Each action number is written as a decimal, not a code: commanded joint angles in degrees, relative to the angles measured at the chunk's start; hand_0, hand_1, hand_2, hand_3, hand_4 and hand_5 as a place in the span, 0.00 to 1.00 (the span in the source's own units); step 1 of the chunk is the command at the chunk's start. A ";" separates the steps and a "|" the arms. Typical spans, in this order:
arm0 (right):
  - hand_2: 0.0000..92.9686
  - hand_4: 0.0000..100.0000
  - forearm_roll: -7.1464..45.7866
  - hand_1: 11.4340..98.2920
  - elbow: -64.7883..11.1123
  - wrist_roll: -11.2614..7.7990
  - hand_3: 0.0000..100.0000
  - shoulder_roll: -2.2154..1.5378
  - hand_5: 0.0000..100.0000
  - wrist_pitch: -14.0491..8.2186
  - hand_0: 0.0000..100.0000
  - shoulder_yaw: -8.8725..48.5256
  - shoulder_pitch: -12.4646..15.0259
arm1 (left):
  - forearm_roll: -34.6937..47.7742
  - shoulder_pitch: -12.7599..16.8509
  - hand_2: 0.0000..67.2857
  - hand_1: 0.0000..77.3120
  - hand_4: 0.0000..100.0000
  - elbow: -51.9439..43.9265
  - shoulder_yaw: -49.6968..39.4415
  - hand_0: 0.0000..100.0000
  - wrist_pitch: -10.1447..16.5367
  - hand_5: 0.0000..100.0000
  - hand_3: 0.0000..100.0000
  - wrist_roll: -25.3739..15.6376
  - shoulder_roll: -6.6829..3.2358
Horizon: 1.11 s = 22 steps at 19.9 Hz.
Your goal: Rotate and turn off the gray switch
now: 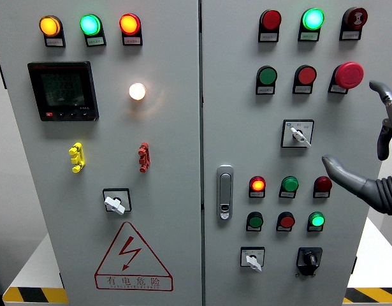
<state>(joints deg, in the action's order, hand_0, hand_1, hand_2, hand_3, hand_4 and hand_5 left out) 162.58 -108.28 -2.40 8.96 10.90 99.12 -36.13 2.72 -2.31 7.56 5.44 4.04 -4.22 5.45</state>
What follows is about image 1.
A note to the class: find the small dark red lamp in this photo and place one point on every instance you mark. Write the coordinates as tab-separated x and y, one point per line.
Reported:
323	184

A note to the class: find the small label plate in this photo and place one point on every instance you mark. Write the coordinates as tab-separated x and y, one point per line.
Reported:
55	42
287	194
309	36
350	36
303	89
253	228
95	41
269	37
321	194
314	229
132	41
265	90
257	194
338	89
283	229

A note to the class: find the small lit green push button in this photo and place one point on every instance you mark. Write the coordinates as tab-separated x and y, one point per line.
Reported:
316	220

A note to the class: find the small green lamp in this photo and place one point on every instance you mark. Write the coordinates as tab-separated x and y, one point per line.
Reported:
289	184

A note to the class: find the small red push button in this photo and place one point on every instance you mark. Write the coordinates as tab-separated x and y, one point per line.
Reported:
287	221

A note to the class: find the small lit red lamp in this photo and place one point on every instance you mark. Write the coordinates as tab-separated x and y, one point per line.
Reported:
257	184

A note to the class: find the large red stop button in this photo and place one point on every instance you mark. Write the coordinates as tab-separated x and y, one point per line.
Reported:
349	75

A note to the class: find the silver door lock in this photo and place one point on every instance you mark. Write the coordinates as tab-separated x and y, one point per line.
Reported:
225	191

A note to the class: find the black yellow striped tape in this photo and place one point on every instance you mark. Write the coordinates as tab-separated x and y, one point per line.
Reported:
374	294
30	294

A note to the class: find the red buzzer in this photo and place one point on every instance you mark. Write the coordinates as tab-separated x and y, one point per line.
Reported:
356	16

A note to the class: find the lit green indicator lamp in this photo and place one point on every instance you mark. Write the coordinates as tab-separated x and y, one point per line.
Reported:
90	24
313	19

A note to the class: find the dark red indicator lamp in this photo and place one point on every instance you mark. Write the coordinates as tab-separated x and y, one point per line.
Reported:
271	19

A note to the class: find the white lamp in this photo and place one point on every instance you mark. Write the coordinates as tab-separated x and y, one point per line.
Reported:
137	91

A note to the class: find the red warning triangle sticker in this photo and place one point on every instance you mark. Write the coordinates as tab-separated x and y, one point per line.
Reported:
128	252

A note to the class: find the lit red indicator lamp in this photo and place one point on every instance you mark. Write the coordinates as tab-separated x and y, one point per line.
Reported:
129	24

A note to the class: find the black display meter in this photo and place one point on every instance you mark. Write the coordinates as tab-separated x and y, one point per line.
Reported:
63	90

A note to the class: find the black cabinet hinge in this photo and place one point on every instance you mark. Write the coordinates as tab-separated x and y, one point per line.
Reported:
61	280
1	75

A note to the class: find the yellow indicator lamp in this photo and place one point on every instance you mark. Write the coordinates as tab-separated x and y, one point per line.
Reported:
49	26

